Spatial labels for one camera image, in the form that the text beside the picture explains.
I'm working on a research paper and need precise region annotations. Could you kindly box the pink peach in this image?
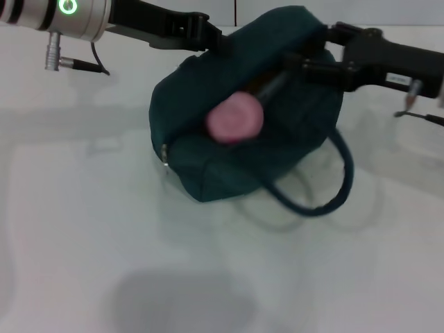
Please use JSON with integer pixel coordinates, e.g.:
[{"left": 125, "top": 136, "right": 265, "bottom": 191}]
[{"left": 204, "top": 92, "right": 264, "bottom": 145}]

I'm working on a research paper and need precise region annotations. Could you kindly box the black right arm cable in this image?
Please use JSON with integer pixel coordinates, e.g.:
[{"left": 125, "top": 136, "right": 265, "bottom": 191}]
[{"left": 393, "top": 78, "right": 444, "bottom": 126}]

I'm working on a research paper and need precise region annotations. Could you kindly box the dark teal fabric bag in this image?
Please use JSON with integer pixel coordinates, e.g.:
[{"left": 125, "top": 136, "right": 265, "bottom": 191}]
[{"left": 148, "top": 5, "right": 355, "bottom": 218}]

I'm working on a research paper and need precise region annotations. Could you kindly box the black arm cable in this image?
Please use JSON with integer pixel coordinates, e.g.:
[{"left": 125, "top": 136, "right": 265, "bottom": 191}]
[
  {"left": 44, "top": 31, "right": 111, "bottom": 76},
  {"left": 393, "top": 78, "right": 444, "bottom": 126}
]

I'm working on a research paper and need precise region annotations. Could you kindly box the silver zipper pull ring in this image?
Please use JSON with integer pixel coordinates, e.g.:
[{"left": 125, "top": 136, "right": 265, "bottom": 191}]
[{"left": 160, "top": 144, "right": 171, "bottom": 176}]

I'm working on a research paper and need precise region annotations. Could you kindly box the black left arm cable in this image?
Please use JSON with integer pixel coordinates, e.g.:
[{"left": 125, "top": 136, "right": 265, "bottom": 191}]
[{"left": 44, "top": 31, "right": 111, "bottom": 76}]

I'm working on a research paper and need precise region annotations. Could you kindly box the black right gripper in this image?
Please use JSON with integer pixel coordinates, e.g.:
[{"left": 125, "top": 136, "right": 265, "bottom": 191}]
[{"left": 284, "top": 21, "right": 444, "bottom": 101}]

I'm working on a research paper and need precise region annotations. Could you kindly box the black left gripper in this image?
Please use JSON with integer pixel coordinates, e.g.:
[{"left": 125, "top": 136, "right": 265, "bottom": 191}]
[{"left": 107, "top": 0, "right": 234, "bottom": 56}]

